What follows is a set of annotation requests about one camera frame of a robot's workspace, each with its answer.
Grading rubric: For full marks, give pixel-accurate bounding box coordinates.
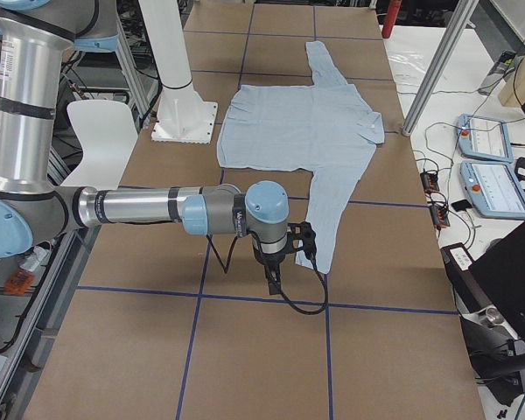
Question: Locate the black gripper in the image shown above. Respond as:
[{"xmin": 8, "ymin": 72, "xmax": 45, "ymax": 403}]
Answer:
[{"xmin": 253, "ymin": 247, "xmax": 285, "ymax": 295}]

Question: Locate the light blue button shirt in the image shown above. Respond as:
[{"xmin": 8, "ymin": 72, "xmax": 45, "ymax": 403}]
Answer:
[{"xmin": 217, "ymin": 41, "xmax": 384, "ymax": 274}]

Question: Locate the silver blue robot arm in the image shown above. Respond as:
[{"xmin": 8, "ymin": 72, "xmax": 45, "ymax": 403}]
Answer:
[{"xmin": 0, "ymin": 1, "xmax": 292, "ymax": 294}]

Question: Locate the white plastic chair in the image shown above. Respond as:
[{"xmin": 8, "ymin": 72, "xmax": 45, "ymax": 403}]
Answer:
[{"xmin": 62, "ymin": 99, "xmax": 138, "ymax": 190}]

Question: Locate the lower blue teach pendant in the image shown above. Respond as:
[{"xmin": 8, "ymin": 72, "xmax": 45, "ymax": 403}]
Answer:
[{"xmin": 460, "ymin": 160, "xmax": 525, "ymax": 220}]

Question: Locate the blue teach pendant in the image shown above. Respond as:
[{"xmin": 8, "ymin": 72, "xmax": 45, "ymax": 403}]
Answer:
[
  {"xmin": 457, "ymin": 114, "xmax": 514, "ymax": 163},
  {"xmin": 460, "ymin": 160, "xmax": 525, "ymax": 220}
]

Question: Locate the black laptop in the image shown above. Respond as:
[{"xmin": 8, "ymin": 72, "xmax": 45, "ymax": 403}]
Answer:
[{"xmin": 441, "ymin": 221, "xmax": 525, "ymax": 340}]

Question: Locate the upper blue teach pendant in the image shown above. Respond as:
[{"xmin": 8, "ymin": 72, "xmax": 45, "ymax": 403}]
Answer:
[{"xmin": 457, "ymin": 114, "xmax": 514, "ymax": 163}]

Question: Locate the clear plastic bag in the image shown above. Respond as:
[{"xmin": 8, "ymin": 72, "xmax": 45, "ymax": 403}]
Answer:
[{"xmin": 388, "ymin": 52, "xmax": 428, "ymax": 87}]

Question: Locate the orange device on floor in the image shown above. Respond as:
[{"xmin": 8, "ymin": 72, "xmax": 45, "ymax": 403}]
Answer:
[{"xmin": 3, "ymin": 269, "xmax": 35, "ymax": 296}]

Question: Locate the red cylinder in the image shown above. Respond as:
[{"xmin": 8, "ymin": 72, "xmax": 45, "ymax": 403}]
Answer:
[{"xmin": 381, "ymin": 0, "xmax": 402, "ymax": 39}]

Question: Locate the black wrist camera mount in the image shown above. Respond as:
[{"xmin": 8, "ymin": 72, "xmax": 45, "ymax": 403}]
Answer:
[{"xmin": 283, "ymin": 221, "xmax": 317, "ymax": 262}]

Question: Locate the white camera mast with base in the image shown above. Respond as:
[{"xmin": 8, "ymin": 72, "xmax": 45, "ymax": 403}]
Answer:
[{"xmin": 139, "ymin": 0, "xmax": 218, "ymax": 144}]

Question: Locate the black relay box with wires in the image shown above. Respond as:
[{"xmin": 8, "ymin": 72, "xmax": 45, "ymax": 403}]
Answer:
[{"xmin": 420, "ymin": 171, "xmax": 440, "ymax": 193}]

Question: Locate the aluminium frame post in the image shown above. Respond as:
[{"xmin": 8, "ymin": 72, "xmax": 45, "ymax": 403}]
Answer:
[{"xmin": 402, "ymin": 0, "xmax": 479, "ymax": 137}]

